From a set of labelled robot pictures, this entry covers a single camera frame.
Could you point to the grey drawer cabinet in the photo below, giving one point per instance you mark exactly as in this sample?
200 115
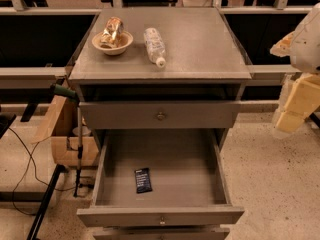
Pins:
202 64

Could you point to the open middle drawer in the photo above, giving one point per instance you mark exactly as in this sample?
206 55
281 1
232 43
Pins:
188 186

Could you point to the dark blue rxbar wrapper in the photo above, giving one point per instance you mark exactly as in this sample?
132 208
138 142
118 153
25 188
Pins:
143 182

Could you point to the green handled pole tool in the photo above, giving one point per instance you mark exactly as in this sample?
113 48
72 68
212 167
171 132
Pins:
62 91

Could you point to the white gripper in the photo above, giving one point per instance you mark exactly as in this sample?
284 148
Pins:
307 47

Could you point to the black stand leg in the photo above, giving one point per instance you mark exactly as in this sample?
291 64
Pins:
45 203

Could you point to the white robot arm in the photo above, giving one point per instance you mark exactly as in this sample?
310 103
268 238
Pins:
305 54

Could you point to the crushed golden can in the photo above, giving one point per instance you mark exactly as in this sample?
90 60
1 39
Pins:
111 35

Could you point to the clear plastic water bottle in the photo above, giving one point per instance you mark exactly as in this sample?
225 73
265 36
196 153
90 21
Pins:
155 47

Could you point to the closed top drawer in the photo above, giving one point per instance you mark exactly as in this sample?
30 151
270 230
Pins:
160 115

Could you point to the bottom drawer front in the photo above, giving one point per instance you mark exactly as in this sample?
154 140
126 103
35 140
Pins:
191 233

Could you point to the beige bowl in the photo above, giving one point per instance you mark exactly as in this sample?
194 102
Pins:
125 40

